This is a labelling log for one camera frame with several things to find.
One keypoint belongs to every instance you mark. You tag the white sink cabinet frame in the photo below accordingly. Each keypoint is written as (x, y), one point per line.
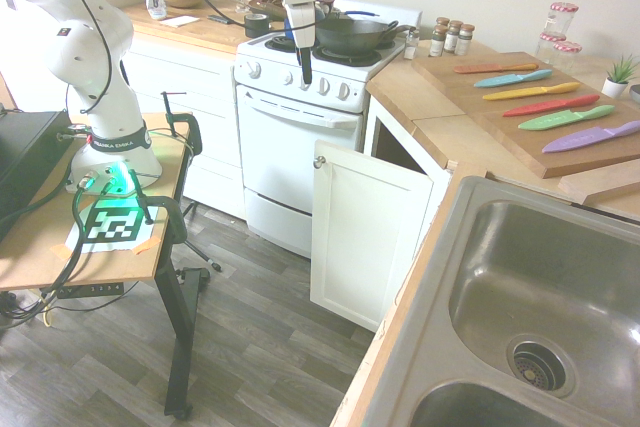
(400, 137)

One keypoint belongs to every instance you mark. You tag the tall glass jar checked lid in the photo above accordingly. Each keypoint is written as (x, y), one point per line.
(562, 21)

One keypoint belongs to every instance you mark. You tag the spice jar green contents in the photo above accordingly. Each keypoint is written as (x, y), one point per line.
(439, 38)

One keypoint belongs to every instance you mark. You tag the small black remote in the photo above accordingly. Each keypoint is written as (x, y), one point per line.
(220, 18)

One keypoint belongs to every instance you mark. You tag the small wooden board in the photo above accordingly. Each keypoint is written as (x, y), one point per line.
(600, 186)

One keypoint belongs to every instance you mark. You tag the table height control panel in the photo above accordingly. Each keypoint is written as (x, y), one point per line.
(86, 290)

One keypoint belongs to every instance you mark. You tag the black tripod leg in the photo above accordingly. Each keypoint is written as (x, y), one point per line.
(200, 247)

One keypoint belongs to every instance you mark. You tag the small potted green plant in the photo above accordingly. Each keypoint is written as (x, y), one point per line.
(617, 78)

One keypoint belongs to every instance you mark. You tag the glass salt shaker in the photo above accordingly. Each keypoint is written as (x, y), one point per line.
(411, 44)

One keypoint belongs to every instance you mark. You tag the large wooden cutting board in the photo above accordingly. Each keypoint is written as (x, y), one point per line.
(505, 127)

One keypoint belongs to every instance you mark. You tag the white drink can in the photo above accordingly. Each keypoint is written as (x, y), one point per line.
(156, 0)

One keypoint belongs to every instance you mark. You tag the red knife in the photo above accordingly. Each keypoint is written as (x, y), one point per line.
(545, 107)

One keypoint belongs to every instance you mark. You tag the pale green object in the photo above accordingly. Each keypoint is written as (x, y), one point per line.
(635, 93)

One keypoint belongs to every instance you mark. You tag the black tape roll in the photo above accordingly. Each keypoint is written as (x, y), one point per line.
(257, 25)

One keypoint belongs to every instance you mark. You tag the blue knife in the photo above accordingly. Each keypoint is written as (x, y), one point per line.
(507, 79)

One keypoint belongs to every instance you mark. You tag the fiducial marker paper sheet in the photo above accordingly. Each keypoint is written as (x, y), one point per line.
(112, 226)

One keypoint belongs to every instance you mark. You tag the metal cabinet door knob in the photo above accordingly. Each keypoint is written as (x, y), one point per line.
(319, 162)

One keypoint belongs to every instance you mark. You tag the spice jar pale contents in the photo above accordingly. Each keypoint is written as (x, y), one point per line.
(465, 40)

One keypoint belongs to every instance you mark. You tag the white paper note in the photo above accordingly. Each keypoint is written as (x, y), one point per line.
(179, 21)

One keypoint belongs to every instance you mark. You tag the green knife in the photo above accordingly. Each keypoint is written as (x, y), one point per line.
(560, 119)

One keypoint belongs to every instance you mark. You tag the black C clamp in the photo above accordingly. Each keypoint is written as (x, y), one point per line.
(167, 219)
(186, 122)

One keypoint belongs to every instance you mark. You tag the brown plate with food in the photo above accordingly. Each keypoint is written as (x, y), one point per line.
(265, 2)

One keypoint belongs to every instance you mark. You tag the purple knife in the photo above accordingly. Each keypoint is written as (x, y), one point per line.
(585, 139)

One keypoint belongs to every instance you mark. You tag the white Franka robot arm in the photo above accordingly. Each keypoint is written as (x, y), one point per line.
(90, 47)

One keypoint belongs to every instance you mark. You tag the white base cabinets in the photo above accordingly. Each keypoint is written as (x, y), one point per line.
(190, 112)

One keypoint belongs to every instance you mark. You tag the white kitchen stove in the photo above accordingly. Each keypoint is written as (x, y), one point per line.
(295, 147)

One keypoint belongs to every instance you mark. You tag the stainless steel sink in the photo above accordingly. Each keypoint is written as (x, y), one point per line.
(525, 297)

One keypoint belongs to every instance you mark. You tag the black controller box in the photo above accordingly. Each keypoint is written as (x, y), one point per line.
(27, 157)

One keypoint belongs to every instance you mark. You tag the white cabinet door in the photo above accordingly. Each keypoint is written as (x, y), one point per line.
(367, 227)

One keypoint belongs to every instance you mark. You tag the metal sink drain strainer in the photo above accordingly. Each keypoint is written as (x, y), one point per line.
(541, 363)

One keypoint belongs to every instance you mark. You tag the black wok pan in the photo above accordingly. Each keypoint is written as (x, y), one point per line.
(352, 33)

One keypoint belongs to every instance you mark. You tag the spice jar grey contents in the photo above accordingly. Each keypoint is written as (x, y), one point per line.
(453, 37)

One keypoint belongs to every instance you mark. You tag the orange knife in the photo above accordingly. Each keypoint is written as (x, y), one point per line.
(492, 68)

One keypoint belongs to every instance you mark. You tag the yellow knife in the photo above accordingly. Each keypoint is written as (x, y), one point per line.
(525, 91)

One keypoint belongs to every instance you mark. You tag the wooden table black legs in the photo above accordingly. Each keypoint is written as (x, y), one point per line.
(45, 247)

